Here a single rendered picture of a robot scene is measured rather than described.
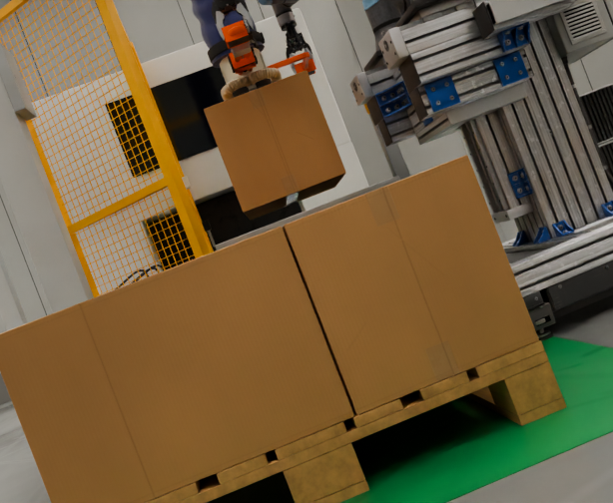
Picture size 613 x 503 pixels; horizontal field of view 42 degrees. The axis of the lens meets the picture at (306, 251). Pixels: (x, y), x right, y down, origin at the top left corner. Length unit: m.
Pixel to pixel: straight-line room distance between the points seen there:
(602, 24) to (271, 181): 1.22
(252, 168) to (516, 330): 1.50
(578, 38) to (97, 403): 1.91
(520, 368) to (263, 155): 1.54
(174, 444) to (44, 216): 2.14
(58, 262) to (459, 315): 2.28
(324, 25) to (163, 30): 2.37
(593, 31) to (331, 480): 1.77
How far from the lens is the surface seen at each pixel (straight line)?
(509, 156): 2.74
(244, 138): 2.94
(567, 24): 2.80
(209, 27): 3.27
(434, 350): 1.62
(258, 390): 1.58
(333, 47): 12.32
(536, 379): 1.69
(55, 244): 3.59
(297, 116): 2.95
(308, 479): 1.62
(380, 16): 3.01
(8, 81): 3.71
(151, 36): 12.22
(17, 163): 3.66
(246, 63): 3.00
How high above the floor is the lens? 0.48
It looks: level
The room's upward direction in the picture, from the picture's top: 21 degrees counter-clockwise
